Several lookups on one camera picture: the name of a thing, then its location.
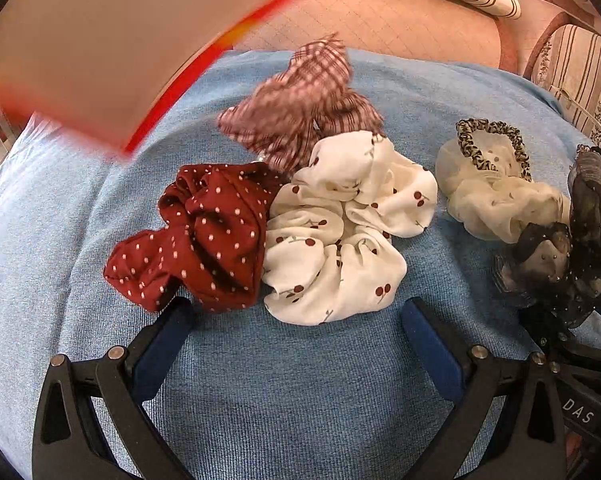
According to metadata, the dark red polka-dot scrunchie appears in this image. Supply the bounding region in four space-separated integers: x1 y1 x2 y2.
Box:
103 162 285 313

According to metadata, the light blue bed blanket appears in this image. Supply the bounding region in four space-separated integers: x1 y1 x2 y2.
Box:
0 50 585 479

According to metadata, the pink bolster cushion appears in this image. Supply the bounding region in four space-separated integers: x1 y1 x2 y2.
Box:
235 0 517 70

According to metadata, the white cherry print scrunchie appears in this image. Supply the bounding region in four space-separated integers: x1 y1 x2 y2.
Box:
262 131 438 326

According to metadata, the red white plaid scrunchie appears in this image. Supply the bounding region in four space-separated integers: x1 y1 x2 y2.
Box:
217 34 384 176

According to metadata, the black sheer dotted scrunchie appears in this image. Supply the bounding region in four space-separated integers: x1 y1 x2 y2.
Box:
494 145 601 328

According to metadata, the striped floral side cushion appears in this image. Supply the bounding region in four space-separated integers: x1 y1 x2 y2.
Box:
529 24 601 148

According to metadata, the cream sheer dotted scrunchie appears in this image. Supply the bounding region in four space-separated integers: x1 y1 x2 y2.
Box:
435 131 571 244

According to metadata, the leopard print hair tie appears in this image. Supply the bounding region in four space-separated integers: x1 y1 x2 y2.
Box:
455 117 534 182

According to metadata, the red shallow tray box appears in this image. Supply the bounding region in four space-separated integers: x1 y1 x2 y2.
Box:
0 0 286 154

